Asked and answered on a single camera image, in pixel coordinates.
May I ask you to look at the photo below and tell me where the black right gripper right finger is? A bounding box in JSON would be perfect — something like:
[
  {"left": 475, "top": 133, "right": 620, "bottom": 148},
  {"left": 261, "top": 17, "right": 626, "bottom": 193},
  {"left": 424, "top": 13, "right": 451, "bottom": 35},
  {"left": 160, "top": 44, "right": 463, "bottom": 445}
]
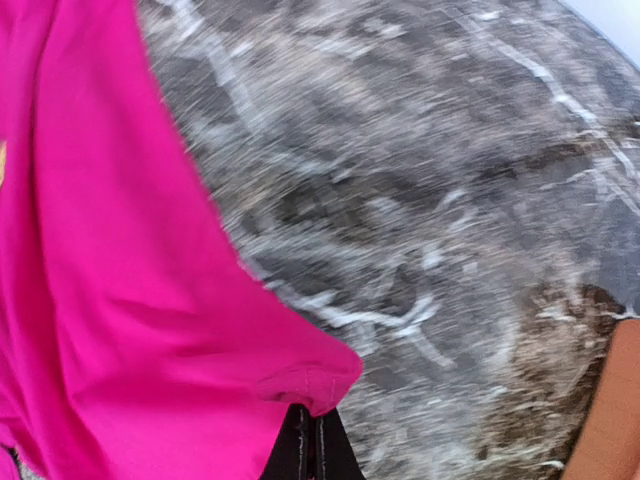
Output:
[{"left": 314, "top": 409, "right": 365, "bottom": 480}]

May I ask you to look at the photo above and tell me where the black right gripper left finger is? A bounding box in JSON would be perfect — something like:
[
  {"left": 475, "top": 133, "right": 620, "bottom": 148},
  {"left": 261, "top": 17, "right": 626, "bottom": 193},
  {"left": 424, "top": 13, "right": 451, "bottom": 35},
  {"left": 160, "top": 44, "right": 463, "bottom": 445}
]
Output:
[{"left": 259, "top": 404, "right": 308, "bottom": 480}]

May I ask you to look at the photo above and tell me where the magenta t-shirt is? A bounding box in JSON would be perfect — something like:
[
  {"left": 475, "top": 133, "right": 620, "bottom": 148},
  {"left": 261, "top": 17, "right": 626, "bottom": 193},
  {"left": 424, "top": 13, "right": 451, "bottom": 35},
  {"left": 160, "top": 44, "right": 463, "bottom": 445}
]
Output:
[{"left": 1, "top": 1, "right": 362, "bottom": 479}]

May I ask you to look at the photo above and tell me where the orange plastic basket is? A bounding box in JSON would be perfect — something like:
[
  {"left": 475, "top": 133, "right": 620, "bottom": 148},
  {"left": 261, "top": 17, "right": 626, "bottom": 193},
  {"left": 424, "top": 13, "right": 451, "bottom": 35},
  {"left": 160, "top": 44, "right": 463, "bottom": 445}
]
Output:
[{"left": 562, "top": 319, "right": 639, "bottom": 480}]

